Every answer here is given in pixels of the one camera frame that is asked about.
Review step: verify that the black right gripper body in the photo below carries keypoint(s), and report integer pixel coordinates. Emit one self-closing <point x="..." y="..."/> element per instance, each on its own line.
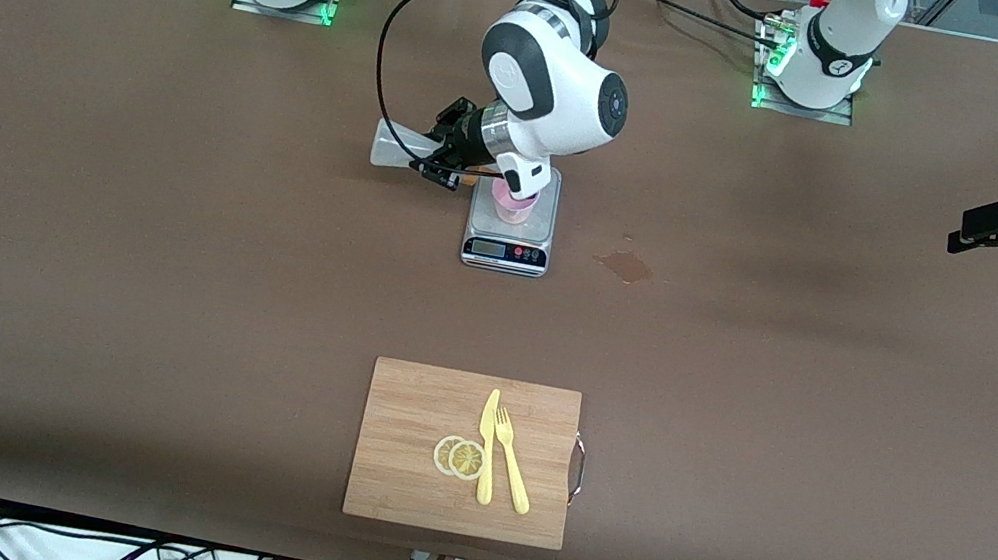
<point x="459" y="138"/>

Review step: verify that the pink paper cup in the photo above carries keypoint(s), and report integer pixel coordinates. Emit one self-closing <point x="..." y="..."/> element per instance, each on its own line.
<point x="512" y="211"/>

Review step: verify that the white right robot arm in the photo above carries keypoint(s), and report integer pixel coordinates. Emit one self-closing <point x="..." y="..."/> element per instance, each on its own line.
<point x="552" y="86"/>

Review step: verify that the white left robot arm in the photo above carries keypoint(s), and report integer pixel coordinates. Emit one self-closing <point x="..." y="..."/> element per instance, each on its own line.
<point x="844" y="34"/>

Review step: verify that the silver digital kitchen scale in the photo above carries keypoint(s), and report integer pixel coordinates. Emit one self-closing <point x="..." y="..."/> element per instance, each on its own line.
<point x="489" y="248"/>

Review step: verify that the wooden cutting board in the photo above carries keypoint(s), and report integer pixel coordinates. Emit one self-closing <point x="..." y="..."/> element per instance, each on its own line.
<point x="407" y="467"/>

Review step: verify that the yellow plastic knife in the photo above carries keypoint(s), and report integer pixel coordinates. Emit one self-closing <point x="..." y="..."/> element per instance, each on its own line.
<point x="485" y="480"/>

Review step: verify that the yellow plastic fork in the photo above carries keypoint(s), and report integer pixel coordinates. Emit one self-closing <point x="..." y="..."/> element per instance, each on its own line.
<point x="514" y="480"/>

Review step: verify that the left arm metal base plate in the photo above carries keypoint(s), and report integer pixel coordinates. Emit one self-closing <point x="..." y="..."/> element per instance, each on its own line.
<point x="801" y="112"/>

